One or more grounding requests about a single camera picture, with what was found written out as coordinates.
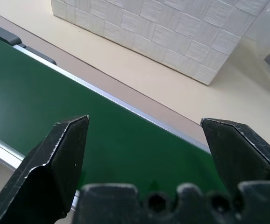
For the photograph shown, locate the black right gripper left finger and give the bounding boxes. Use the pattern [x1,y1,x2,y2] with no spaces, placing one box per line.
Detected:
[0,114,90,224]

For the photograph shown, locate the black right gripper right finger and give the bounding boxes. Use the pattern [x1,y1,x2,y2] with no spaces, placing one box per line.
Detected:
[200,118,270,198]

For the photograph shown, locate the green conveyor belt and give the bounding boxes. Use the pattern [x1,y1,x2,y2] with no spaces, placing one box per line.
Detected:
[0,16,229,212]

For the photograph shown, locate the clear plastic bag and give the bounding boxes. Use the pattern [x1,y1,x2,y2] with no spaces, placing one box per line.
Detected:
[251,0,270,89]

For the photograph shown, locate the white woven storage basket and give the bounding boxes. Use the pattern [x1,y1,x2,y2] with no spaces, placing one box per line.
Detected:
[50,0,270,86]

